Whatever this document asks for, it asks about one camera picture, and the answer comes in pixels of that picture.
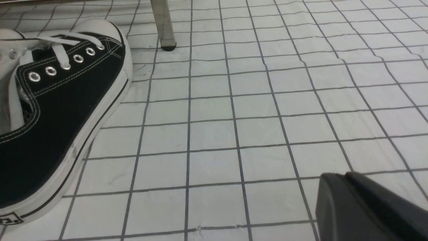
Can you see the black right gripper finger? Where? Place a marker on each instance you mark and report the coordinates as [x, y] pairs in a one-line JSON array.
[[352, 207]]

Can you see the black canvas sneaker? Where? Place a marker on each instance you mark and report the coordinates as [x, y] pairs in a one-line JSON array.
[[56, 93]]

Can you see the silver metal shoe rack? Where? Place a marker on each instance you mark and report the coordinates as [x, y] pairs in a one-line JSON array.
[[162, 18]]

